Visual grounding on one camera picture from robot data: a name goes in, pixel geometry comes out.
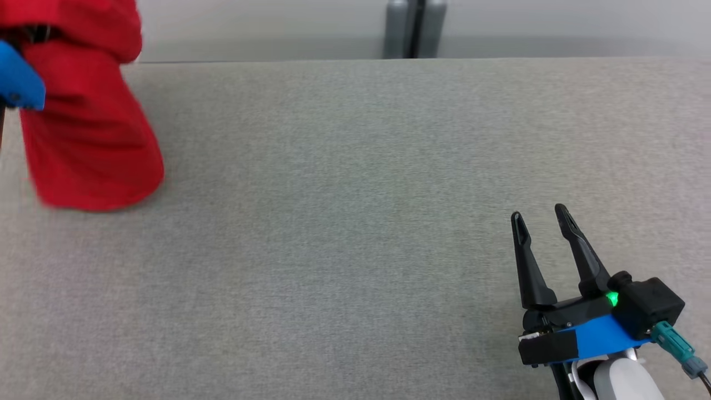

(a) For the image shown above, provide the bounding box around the grey partition post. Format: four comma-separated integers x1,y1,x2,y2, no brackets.
383,0,448,59

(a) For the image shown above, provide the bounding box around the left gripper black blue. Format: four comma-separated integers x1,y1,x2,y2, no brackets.
0,39,46,110

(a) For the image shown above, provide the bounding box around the teal connector right camera cable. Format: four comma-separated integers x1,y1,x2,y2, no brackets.
650,321,711,389

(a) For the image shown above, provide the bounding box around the red white basketball jersey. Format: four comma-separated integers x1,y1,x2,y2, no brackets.
0,0,166,213

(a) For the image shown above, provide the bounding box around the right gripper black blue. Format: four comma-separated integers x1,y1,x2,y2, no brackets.
511,204,650,367

